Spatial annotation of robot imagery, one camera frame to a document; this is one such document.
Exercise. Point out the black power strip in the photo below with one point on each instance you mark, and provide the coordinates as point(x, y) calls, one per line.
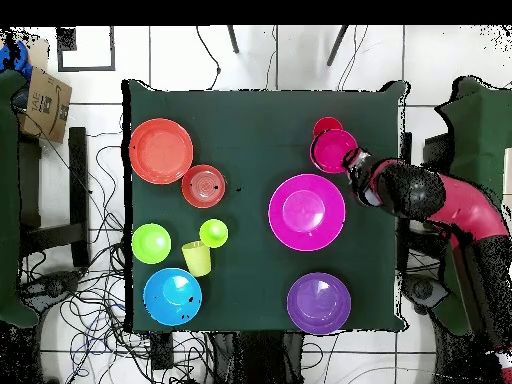
point(161, 352)

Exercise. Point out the large magenta bowl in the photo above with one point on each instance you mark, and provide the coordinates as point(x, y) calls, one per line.
point(306, 212)

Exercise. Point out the black chair frame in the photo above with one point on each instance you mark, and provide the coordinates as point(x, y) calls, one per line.
point(78, 180)

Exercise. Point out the small crimson pink bowl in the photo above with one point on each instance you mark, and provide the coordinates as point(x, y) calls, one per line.
point(330, 152)

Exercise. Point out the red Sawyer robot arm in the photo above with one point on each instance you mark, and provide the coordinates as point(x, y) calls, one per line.
point(460, 204)

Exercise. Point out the black robot column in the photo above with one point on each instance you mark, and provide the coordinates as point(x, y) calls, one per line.
point(260, 360)

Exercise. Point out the small green bowl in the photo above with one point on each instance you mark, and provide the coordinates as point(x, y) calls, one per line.
point(151, 243)

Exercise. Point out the cardboard box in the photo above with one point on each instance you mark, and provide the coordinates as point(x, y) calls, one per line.
point(46, 104)

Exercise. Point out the white box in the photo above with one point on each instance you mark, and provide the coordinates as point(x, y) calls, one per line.
point(508, 168)

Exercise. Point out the small orange bowl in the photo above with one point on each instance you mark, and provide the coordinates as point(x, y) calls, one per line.
point(203, 186)

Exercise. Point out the black square floor frame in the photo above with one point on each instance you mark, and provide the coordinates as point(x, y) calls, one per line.
point(86, 68)

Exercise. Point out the red cup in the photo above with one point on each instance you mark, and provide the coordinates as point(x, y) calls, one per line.
point(327, 123)

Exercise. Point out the yellow cup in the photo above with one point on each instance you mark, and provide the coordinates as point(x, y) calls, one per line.
point(196, 260)

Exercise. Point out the black tripod leg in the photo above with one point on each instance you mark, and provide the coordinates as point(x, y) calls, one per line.
point(233, 40)
point(337, 46)

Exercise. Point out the large orange bowl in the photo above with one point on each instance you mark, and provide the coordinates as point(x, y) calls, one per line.
point(161, 151)

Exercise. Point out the blue object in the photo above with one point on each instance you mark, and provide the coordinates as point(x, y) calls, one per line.
point(16, 60)

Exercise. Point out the lime green cup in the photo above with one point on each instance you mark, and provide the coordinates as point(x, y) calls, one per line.
point(213, 233)

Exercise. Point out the blue bowl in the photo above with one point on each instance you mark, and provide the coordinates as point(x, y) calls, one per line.
point(168, 296)

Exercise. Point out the purple bowl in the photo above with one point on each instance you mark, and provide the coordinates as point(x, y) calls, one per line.
point(318, 303)

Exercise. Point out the green cloth side table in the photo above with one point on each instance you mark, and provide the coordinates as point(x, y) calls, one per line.
point(8, 200)
point(480, 120)

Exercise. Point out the dark green tablecloth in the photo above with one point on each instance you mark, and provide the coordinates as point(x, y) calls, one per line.
point(260, 120)

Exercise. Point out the dark grey pedestal leg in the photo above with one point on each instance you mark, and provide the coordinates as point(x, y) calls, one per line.
point(424, 288)
point(52, 282)

